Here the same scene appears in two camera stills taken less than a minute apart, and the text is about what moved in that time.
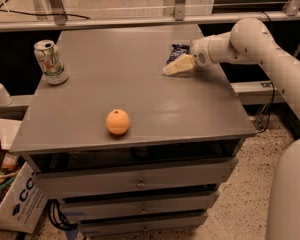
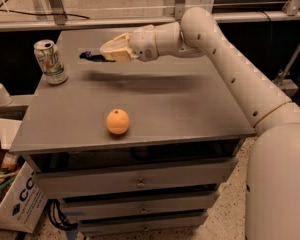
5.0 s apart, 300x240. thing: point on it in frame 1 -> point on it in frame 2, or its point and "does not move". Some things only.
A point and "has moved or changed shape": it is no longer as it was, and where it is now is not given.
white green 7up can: (51, 63) does not move
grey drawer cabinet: (163, 173) does not move
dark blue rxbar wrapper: (178, 50) has moved or changed shape
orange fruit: (117, 121) does not move
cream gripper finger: (184, 62) -> (117, 52)
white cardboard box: (24, 202) does not move
